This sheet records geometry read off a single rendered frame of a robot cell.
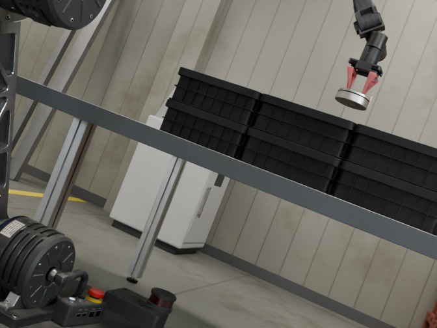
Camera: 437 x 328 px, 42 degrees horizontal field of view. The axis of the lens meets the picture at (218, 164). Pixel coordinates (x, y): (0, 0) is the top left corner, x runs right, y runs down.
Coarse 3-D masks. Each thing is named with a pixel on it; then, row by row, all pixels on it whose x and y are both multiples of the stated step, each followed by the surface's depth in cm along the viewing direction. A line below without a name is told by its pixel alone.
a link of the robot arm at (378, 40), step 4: (372, 32) 180; (376, 32) 178; (380, 32) 179; (372, 36) 179; (376, 36) 178; (380, 36) 178; (384, 36) 178; (368, 40) 180; (372, 40) 178; (376, 40) 178; (380, 40) 178; (384, 40) 178; (368, 44) 179; (372, 44) 178; (376, 44) 178; (380, 44) 178; (384, 44) 179; (372, 48) 179; (380, 48) 178
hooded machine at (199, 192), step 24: (168, 96) 419; (144, 144) 415; (144, 168) 412; (192, 168) 402; (120, 192) 416; (144, 192) 410; (192, 192) 400; (216, 192) 426; (120, 216) 413; (144, 216) 408; (168, 216) 403; (192, 216) 399; (168, 240) 400; (192, 240) 416
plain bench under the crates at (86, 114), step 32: (32, 96) 131; (64, 96) 129; (128, 128) 123; (64, 160) 193; (192, 160) 118; (224, 160) 116; (64, 192) 193; (160, 192) 280; (288, 192) 112; (320, 192) 110; (160, 224) 282; (352, 224) 107; (384, 224) 106
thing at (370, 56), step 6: (366, 48) 179; (366, 54) 178; (372, 54) 178; (378, 54) 178; (354, 60) 179; (360, 60) 179; (366, 60) 178; (372, 60) 177; (378, 60) 179; (354, 66) 183; (372, 66) 177; (378, 66) 175; (378, 72) 180
